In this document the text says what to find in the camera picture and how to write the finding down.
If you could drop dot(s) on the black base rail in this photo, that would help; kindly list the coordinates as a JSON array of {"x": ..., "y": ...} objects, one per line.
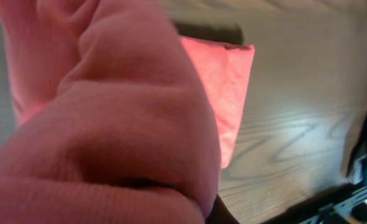
[{"x": 335, "y": 205}]

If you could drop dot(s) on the orange t-shirt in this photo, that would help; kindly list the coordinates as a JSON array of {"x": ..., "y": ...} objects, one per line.
[{"x": 120, "y": 119}]

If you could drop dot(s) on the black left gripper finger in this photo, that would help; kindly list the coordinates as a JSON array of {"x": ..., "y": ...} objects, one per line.
[{"x": 220, "y": 214}]

